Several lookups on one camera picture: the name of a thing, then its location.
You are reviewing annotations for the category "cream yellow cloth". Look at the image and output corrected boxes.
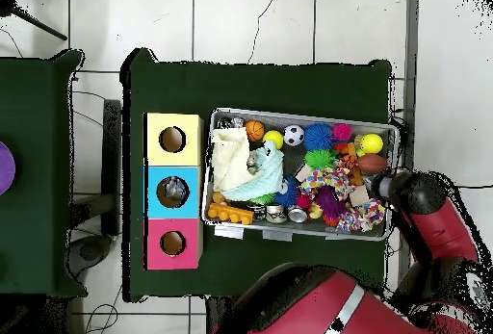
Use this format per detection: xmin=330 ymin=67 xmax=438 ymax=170
xmin=211 ymin=126 xmax=255 ymax=193

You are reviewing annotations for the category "mint green cloth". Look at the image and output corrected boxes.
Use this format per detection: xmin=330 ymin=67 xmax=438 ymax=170
xmin=222 ymin=141 xmax=286 ymax=203

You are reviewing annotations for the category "orange rubber toy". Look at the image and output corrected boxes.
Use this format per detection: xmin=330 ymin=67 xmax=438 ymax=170
xmin=206 ymin=199 xmax=255 ymax=227

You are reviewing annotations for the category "clear mesh bin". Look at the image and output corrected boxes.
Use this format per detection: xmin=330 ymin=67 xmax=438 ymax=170
xmin=200 ymin=106 xmax=402 ymax=244

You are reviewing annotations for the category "wooden box with three holes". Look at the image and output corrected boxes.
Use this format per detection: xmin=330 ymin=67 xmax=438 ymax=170
xmin=143 ymin=111 xmax=206 ymax=272

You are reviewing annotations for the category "small orange basketball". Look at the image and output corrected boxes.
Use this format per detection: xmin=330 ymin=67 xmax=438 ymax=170
xmin=244 ymin=119 xmax=267 ymax=143

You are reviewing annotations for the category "yellow ball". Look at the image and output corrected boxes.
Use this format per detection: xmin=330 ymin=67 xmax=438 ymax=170
xmin=263 ymin=129 xmax=285 ymax=151

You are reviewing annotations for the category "small soccer ball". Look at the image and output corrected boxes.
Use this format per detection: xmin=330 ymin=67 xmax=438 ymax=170
xmin=282 ymin=124 xmax=306 ymax=147

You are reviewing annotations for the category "blue spiky ball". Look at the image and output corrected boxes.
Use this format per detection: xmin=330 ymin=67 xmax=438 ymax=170
xmin=302 ymin=121 xmax=336 ymax=153

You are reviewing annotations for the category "polka dot cloth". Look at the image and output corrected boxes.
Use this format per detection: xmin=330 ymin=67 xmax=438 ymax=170
xmin=298 ymin=167 xmax=354 ymax=201

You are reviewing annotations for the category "pink spiky ball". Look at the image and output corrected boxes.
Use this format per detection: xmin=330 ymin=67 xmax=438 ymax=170
xmin=331 ymin=122 xmax=354 ymax=142

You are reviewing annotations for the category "brown toy football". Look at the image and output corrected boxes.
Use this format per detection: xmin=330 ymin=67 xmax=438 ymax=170
xmin=357 ymin=153 xmax=389 ymax=176

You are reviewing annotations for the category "green side table cloth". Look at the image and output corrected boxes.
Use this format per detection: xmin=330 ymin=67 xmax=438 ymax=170
xmin=0 ymin=48 xmax=88 ymax=299

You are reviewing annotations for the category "purple disc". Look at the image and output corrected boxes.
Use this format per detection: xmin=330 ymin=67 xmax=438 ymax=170
xmin=0 ymin=140 xmax=17 ymax=196

